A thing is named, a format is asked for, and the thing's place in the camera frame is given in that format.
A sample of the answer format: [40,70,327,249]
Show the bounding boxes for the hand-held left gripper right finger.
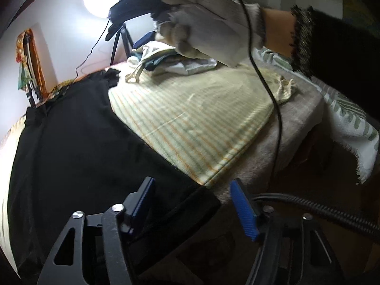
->
[230,179,346,285]

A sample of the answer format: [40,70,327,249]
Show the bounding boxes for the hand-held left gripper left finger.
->
[37,176,156,285]

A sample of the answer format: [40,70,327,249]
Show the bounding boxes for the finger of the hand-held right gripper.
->
[133,32,155,49]
[105,19,124,42]

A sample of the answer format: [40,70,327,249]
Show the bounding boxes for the black shorts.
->
[7,68,222,280]

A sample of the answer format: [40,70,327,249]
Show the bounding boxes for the person's right forearm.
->
[261,4,380,118]

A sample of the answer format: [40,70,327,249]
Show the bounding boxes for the pile of light clothes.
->
[125,42,179,84]

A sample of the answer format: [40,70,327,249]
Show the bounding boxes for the person's right hand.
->
[154,0,266,68]

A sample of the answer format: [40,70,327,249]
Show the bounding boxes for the black tripod stand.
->
[110,25,134,66]

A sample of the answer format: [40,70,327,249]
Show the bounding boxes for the dark green garment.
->
[131,52,181,72]

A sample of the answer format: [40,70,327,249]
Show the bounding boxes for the white folded garment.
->
[162,56,219,76]

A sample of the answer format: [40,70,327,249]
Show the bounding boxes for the yellow floral cloth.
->
[46,80,75,101]

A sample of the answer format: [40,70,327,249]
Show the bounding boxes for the orange hanging cloth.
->
[30,30,48,98]

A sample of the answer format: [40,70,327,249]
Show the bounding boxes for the silver folded tripod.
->
[22,33,42,107]

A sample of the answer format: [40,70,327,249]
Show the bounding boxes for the striped yellow bed sheet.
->
[108,62,299,189]

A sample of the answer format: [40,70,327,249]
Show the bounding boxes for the colourful scarf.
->
[15,30,33,91]

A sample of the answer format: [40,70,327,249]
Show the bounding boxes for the green patterned white pillow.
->
[255,47,380,185]

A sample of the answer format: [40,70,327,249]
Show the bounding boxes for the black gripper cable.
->
[218,0,282,196]

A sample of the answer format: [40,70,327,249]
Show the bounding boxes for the black corrugated cable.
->
[252,193,380,238]

